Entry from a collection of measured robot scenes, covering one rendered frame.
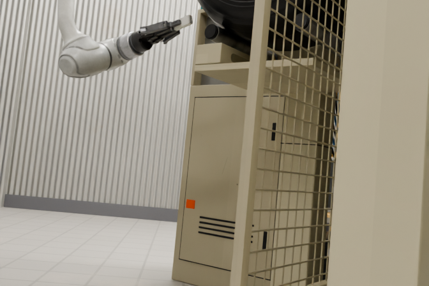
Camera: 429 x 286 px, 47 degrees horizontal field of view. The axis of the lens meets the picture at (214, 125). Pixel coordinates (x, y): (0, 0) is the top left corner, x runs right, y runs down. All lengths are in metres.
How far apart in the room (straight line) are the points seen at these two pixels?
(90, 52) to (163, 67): 3.21
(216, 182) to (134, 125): 2.69
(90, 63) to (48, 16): 3.49
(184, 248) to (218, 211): 0.25
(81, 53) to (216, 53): 0.48
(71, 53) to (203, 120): 0.82
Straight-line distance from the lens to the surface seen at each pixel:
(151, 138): 4.79
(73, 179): 4.88
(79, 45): 1.69
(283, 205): 1.65
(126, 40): 1.75
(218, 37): 1.44
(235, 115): 2.17
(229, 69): 1.37
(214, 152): 2.21
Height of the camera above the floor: 0.50
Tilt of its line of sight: 5 degrees up
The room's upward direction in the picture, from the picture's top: 5 degrees clockwise
